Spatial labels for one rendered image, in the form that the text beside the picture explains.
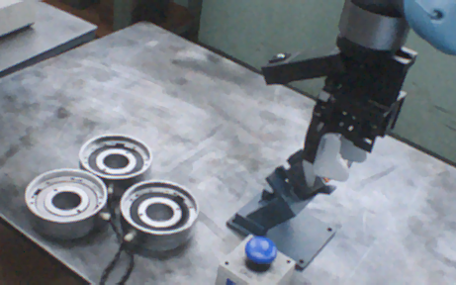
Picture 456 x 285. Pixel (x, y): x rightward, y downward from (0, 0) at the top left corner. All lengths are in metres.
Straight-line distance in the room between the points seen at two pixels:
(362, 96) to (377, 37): 0.08
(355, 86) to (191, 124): 0.42
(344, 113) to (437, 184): 0.39
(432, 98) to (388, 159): 1.31
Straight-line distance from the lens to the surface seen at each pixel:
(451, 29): 0.54
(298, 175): 0.81
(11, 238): 1.20
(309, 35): 2.52
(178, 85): 1.17
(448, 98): 2.38
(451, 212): 1.04
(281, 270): 0.77
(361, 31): 0.66
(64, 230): 0.82
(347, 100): 0.70
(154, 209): 0.86
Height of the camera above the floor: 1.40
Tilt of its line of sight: 36 degrees down
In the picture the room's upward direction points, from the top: 10 degrees clockwise
